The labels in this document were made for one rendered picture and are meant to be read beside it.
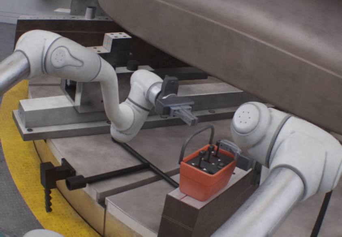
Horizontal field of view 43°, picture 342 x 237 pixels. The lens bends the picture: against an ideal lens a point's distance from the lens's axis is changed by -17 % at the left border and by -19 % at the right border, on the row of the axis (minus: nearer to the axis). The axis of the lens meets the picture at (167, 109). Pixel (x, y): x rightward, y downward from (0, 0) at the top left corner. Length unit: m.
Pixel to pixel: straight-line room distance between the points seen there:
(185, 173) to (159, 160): 1.01
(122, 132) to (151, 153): 0.77
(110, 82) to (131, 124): 0.29
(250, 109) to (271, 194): 0.22
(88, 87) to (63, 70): 1.21
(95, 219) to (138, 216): 0.38
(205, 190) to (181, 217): 0.14
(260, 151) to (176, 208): 0.71
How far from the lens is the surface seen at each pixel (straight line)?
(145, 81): 1.95
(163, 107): 1.80
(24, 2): 6.12
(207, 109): 3.25
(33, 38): 1.55
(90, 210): 2.51
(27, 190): 2.79
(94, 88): 2.67
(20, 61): 1.49
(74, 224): 2.57
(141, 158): 2.60
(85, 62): 1.48
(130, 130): 1.96
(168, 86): 1.86
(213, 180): 1.65
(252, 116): 1.04
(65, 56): 1.43
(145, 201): 2.32
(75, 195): 2.62
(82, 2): 4.72
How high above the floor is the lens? 1.63
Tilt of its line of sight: 24 degrees down
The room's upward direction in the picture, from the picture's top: 10 degrees clockwise
